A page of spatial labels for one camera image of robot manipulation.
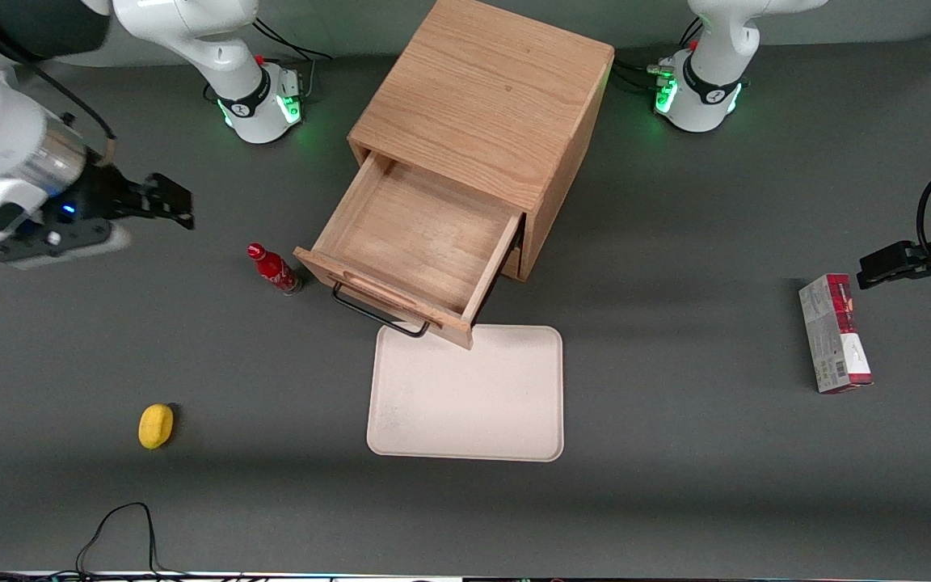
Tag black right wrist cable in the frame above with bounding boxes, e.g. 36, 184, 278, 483
0, 28, 117, 167

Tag black metal drawer handle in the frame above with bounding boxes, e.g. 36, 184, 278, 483
331, 280, 432, 339

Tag wooden two-drawer cabinet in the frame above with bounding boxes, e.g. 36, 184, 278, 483
348, 0, 616, 282

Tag red cola bottle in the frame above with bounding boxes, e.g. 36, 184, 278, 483
246, 242, 303, 297

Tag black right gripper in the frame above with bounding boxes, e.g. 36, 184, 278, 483
36, 162, 196, 237

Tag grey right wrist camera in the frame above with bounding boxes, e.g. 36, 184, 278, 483
0, 221, 132, 269

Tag black arm base cables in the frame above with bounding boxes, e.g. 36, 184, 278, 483
250, 16, 335, 99
611, 16, 705, 95

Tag yellow lemon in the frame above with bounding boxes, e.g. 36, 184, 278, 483
138, 403, 176, 450

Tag black left arm base cables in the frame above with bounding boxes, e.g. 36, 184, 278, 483
611, 16, 705, 95

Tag grey and red carton box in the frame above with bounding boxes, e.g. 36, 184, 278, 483
798, 273, 875, 394

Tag thin black looped cable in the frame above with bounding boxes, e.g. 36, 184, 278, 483
0, 501, 192, 582

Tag beige rectangular tray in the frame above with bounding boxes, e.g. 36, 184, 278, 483
366, 323, 565, 463

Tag black right arm base cables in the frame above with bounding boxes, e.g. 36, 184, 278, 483
250, 16, 335, 99

